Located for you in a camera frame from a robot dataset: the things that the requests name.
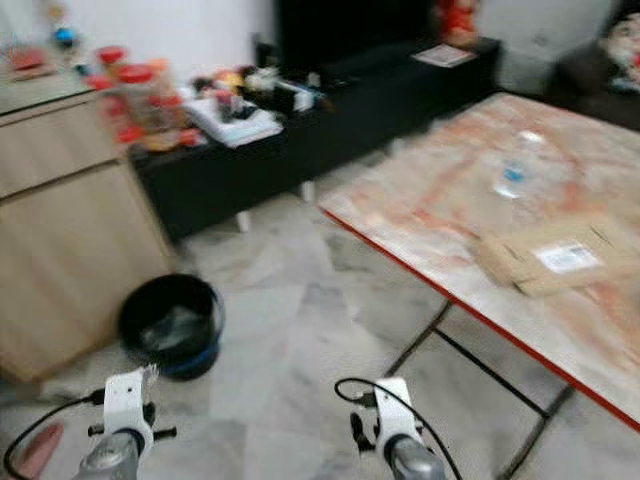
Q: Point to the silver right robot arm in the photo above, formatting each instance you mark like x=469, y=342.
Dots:
x=418, y=462

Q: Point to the red figurine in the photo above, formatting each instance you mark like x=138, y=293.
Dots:
x=457, y=20

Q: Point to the brown cardboard parcel white label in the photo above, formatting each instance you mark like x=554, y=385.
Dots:
x=520, y=258

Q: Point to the clear plastic packaging box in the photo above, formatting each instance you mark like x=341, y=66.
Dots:
x=175, y=328

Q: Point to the small blue ornament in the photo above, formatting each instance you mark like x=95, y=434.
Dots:
x=65, y=38

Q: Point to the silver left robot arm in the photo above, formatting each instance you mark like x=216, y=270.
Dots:
x=110, y=460

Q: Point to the long black TV console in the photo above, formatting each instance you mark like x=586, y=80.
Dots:
x=360, y=120

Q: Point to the flat printed booklet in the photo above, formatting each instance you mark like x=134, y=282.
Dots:
x=444, y=55

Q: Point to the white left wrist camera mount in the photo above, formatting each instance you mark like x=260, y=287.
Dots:
x=127, y=400

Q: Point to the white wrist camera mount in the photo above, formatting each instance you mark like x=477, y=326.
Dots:
x=127, y=400
x=395, y=410

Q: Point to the small clear jar red lid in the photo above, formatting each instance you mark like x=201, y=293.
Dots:
x=110, y=58

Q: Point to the pink slipper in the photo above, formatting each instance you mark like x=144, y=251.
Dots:
x=43, y=450

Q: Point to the white plastic tray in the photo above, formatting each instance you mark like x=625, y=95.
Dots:
x=235, y=127

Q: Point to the large clear jar red lid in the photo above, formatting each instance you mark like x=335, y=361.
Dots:
x=150, y=105

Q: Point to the black television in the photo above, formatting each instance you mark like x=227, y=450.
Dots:
x=350, y=30

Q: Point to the clear plastic water bottle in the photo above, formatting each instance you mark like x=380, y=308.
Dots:
x=513, y=180

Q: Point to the small red box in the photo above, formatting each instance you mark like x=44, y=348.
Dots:
x=28, y=62

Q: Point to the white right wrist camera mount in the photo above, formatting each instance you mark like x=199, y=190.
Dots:
x=395, y=410

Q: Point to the black round rubbish bin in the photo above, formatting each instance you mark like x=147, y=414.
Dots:
x=135, y=295

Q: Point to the light wooden cabinet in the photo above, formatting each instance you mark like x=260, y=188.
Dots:
x=60, y=250

